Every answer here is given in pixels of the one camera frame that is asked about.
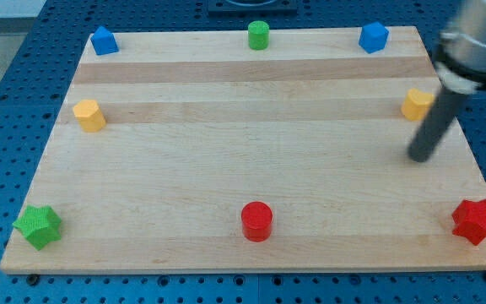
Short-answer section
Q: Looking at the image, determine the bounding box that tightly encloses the yellow heart block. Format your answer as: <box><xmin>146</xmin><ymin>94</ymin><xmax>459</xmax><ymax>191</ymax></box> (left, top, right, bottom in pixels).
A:
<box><xmin>401</xmin><ymin>88</ymin><xmax>435</xmax><ymax>121</ymax></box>

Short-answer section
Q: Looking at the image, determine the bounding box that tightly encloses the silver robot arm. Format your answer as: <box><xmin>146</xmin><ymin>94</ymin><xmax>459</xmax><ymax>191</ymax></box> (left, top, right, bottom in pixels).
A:
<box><xmin>435</xmin><ymin>0</ymin><xmax>486</xmax><ymax>95</ymax></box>

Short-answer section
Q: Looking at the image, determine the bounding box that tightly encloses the green star block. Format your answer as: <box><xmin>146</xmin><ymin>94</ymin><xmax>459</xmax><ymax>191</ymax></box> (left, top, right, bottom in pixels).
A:
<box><xmin>13</xmin><ymin>205</ymin><xmax>62</xmax><ymax>251</ymax></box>

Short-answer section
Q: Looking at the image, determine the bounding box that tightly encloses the red cylinder block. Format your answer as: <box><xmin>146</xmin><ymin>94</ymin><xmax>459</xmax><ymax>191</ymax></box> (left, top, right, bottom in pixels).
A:
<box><xmin>240</xmin><ymin>201</ymin><xmax>273</xmax><ymax>242</ymax></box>

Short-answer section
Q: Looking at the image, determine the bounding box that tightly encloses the yellow hexagon block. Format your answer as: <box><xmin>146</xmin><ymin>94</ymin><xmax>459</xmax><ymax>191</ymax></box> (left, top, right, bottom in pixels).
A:
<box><xmin>73</xmin><ymin>100</ymin><xmax>106</xmax><ymax>133</ymax></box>

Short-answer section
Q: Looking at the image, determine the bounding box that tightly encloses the wooden board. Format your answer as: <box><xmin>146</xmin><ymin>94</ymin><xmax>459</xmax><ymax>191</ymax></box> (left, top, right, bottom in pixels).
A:
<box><xmin>0</xmin><ymin>26</ymin><xmax>486</xmax><ymax>274</ymax></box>

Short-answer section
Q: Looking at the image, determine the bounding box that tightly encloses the blue pentagon block left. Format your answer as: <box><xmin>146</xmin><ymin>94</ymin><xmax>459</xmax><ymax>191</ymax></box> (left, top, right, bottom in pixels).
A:
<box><xmin>90</xmin><ymin>26</ymin><xmax>119</xmax><ymax>56</ymax></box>

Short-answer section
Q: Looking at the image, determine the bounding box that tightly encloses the green cylinder block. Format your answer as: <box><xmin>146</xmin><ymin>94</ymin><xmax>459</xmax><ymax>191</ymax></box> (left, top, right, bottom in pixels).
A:
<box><xmin>247</xmin><ymin>20</ymin><xmax>270</xmax><ymax>51</ymax></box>

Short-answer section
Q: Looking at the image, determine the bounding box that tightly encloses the black pusher rod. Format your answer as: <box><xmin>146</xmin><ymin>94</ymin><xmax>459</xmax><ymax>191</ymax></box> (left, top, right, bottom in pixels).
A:
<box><xmin>407</xmin><ymin>87</ymin><xmax>469</xmax><ymax>163</ymax></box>

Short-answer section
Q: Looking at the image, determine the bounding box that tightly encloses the red star block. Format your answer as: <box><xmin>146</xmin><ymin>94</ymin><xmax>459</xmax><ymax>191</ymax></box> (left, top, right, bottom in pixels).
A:
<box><xmin>451</xmin><ymin>199</ymin><xmax>486</xmax><ymax>246</ymax></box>

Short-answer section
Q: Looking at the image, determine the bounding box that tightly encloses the blue cube block right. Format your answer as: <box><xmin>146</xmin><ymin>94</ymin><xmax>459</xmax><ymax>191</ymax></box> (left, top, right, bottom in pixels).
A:
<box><xmin>359</xmin><ymin>22</ymin><xmax>390</xmax><ymax>53</ymax></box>

